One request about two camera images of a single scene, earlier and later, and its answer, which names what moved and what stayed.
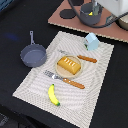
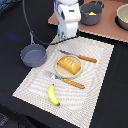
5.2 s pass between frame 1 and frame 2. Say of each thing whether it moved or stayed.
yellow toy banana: stayed
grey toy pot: stayed
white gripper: moved
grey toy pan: stayed
